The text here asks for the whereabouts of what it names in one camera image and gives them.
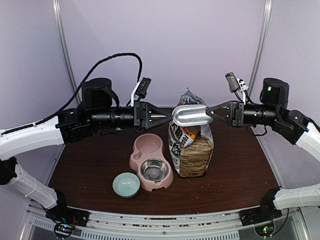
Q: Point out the metal food scoop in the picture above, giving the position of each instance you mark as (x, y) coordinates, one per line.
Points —
(190, 115)

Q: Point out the steel bowl insert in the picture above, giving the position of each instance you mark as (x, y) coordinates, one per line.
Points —
(154, 170)

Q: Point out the left rear aluminium post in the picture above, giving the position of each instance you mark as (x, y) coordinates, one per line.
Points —
(63, 43)

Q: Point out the light green ceramic bowl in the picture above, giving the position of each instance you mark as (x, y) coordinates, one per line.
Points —
(126, 185)

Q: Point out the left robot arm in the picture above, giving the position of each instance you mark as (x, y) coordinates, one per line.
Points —
(99, 110)

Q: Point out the aluminium post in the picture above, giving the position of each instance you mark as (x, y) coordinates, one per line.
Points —
(264, 30)
(63, 43)

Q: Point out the pink double pet feeder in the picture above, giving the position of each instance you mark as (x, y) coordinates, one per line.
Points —
(149, 146)

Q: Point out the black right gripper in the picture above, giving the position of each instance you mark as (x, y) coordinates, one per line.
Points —
(234, 113)

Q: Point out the front aluminium table rail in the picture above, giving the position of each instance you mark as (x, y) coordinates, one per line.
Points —
(223, 225)

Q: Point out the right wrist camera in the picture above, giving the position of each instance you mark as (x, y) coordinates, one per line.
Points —
(237, 86)

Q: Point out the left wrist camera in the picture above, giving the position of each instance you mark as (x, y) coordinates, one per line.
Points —
(140, 90)

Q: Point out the right rear aluminium post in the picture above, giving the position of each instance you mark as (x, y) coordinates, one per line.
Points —
(264, 30)

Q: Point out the brown dog food bag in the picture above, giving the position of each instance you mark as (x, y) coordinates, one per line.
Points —
(190, 148)

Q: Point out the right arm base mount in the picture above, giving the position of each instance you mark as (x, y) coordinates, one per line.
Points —
(257, 215)

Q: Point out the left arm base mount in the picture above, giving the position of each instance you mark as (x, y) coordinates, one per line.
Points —
(67, 215)

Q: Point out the left circuit board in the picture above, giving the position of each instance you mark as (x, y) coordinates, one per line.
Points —
(63, 230)

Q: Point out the left aluminium table rail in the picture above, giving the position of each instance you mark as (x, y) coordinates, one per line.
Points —
(44, 161)

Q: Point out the circuit board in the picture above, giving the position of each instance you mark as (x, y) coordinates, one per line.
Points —
(264, 230)
(63, 230)

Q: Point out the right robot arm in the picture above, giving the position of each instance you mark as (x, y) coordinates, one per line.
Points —
(293, 125)

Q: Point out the right circuit board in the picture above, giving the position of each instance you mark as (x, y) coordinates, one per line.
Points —
(264, 230)

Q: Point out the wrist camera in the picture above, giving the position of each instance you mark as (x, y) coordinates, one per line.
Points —
(237, 86)
(140, 90)

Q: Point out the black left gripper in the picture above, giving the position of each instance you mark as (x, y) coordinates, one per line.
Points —
(146, 109)

